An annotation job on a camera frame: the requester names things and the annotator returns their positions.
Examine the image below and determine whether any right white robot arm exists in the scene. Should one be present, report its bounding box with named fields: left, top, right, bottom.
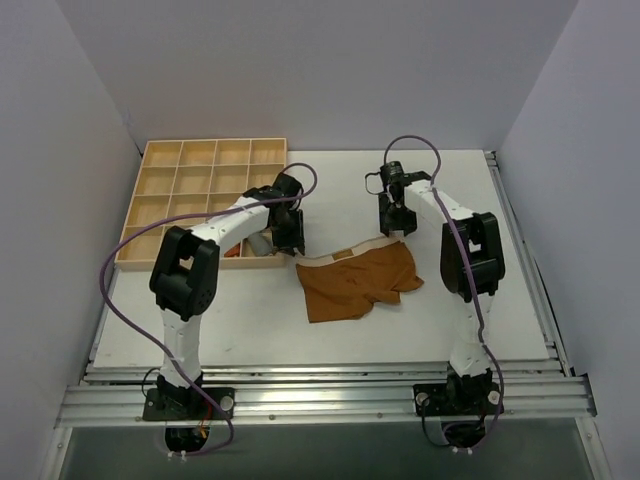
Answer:
left=377, top=161, right=506, bottom=413

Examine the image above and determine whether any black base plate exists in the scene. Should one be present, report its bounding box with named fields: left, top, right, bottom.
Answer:
left=412, top=383, right=504, bottom=417
left=142, top=387, right=236, bottom=422

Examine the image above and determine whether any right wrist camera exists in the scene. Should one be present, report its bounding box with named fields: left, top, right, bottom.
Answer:
left=364, top=161, right=432, bottom=202

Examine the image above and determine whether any aluminium rail frame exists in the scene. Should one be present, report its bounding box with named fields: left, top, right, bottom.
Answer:
left=42, top=150, right=611, bottom=479

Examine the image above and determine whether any grey rolled sock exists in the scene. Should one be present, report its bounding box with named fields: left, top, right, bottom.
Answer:
left=245, top=233, right=274, bottom=257

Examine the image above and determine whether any orange rolled item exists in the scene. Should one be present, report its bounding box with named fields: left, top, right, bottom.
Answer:
left=224, top=244, right=241, bottom=258

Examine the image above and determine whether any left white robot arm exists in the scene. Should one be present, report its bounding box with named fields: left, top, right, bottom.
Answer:
left=150, top=175, right=305, bottom=419

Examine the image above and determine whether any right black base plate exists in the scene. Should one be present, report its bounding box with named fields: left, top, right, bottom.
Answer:
left=412, top=383, right=504, bottom=417

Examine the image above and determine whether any brown underwear cream waistband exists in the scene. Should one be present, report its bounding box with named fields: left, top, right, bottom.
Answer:
left=295, top=237, right=424, bottom=324

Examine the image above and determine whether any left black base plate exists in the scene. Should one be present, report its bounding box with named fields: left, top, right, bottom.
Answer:
left=142, top=387, right=236, bottom=422

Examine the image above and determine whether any wooden compartment tray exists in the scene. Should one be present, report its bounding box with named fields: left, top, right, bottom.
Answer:
left=115, top=137, right=288, bottom=272

